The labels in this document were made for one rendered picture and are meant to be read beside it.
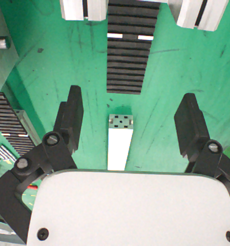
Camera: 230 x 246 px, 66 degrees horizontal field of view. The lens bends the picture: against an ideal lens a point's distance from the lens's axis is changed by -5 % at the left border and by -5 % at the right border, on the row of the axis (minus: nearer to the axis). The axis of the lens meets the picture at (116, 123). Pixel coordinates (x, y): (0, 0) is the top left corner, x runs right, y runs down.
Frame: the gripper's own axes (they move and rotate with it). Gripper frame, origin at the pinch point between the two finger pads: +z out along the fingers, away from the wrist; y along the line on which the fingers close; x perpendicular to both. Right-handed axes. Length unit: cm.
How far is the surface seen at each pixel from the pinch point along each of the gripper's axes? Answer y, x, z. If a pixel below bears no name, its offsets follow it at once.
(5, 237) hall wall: -519, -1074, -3
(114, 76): -1.4, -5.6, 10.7
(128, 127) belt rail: 1.5, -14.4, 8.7
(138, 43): 1.1, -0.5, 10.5
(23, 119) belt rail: -17.4, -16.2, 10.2
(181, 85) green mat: 8.4, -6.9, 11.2
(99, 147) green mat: -3.8, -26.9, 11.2
